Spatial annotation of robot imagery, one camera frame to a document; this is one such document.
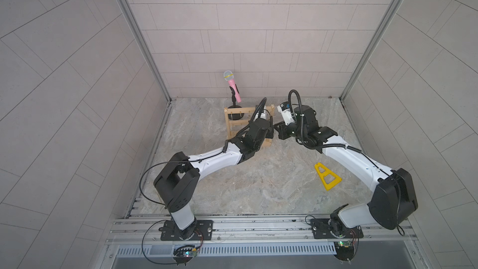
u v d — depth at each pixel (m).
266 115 0.71
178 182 0.44
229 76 0.92
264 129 0.62
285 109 0.71
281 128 0.70
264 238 0.71
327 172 0.85
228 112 0.77
